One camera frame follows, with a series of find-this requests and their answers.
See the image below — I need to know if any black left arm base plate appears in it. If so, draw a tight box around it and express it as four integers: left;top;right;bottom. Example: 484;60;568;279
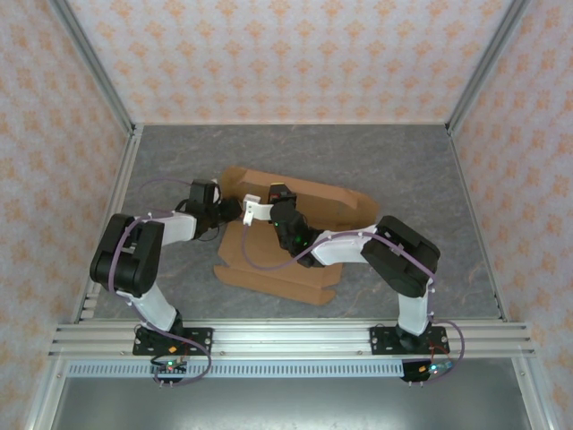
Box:
133;326;214;357

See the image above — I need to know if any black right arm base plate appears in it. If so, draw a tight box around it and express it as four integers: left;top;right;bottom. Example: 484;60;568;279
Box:
370;325;450;357

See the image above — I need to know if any aluminium frame post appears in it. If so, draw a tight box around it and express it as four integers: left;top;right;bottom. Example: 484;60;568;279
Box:
445;0;534;135
48;0;138;135

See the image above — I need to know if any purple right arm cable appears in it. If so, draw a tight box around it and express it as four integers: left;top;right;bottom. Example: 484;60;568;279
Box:
241;221;466;386

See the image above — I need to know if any brown cardboard box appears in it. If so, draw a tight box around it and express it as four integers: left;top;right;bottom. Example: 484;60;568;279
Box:
212;165;381;306

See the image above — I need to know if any grey metal sheet panel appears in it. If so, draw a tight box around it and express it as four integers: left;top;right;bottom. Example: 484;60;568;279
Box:
48;375;534;430

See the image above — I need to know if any grey slotted cable duct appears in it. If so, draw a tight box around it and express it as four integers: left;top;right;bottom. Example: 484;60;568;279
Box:
66;361;406;380

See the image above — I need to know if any aluminium lower frame bar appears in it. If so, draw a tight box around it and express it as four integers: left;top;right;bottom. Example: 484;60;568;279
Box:
21;357;68;430
512;357;552;430

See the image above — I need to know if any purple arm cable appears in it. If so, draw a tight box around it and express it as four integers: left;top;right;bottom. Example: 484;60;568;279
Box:
107;177;216;387
241;221;466;386

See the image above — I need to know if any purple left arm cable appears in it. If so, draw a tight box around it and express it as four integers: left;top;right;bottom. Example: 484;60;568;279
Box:
107;177;216;387

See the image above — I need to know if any aluminium table side rail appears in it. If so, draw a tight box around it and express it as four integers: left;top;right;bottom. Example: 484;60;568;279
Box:
445;125;511;323
71;125;144;323

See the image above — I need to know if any aluminium cross rail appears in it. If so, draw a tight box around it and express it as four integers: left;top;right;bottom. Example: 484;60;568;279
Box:
47;320;537;359

